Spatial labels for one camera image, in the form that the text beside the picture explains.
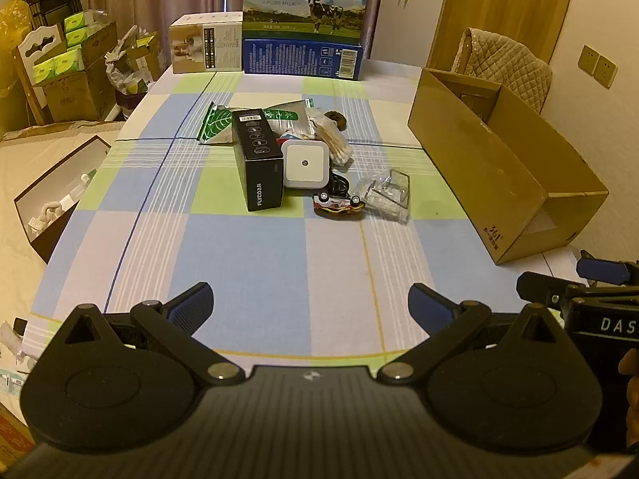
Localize silver green tea bag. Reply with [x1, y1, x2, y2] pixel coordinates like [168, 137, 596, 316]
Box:
[198, 99, 321, 146]

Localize small bottles on floor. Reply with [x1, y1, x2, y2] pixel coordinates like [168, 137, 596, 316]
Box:
[0, 316, 32, 396]

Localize full trash bin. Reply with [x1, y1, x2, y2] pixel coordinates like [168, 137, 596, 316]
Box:
[104, 24, 163, 111]

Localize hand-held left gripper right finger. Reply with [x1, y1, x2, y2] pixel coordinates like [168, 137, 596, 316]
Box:
[377, 283, 566, 386]

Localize beige quilted chair cover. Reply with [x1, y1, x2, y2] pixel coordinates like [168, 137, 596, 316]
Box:
[451, 27, 554, 116]

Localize gold wall socket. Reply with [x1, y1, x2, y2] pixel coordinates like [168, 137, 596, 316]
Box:
[595, 55, 619, 90]
[577, 45, 600, 77]

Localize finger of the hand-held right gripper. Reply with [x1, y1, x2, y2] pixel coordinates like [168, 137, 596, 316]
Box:
[516, 271, 594, 311]
[575, 249, 633, 286]

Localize milk carton with cow picture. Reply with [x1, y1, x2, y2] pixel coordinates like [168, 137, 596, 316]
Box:
[243, 0, 375, 44]

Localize clear plastic case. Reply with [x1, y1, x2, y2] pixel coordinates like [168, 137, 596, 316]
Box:
[355, 169, 411, 226]

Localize cardboard box of tissue packs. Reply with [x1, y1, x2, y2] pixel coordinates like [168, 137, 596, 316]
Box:
[41, 21, 119, 123]

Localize person's right hand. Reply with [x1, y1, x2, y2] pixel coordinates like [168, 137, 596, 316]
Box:
[618, 348, 639, 402]

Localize cotton swab packet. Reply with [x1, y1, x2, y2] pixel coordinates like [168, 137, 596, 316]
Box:
[306, 107, 353, 166]

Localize long black product box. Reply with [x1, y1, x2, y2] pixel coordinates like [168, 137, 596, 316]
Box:
[232, 108, 287, 212]

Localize stack of green tissue packs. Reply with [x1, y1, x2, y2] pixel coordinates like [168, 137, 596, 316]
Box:
[31, 10, 103, 82]

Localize white wooden chair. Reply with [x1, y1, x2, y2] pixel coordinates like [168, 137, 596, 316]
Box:
[12, 24, 69, 126]

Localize brown cardboard box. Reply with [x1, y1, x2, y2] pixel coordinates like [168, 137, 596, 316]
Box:
[407, 67, 610, 266]

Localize red white toy car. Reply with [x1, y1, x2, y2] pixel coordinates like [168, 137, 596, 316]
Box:
[312, 192, 365, 216]

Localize white square night light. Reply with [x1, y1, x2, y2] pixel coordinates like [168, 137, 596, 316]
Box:
[282, 140, 329, 192]

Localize beige product box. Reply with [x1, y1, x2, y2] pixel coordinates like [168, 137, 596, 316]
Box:
[168, 12, 245, 75]

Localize dark box with white parts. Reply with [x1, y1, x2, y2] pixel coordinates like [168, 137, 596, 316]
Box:
[13, 134, 113, 265]

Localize yellow plastic bag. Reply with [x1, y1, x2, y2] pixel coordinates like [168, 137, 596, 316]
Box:
[0, 0, 35, 137]

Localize wooden door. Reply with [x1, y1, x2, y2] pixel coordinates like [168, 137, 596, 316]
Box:
[428, 0, 581, 73]

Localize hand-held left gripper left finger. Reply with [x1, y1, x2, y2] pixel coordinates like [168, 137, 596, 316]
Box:
[64, 282, 246, 386]

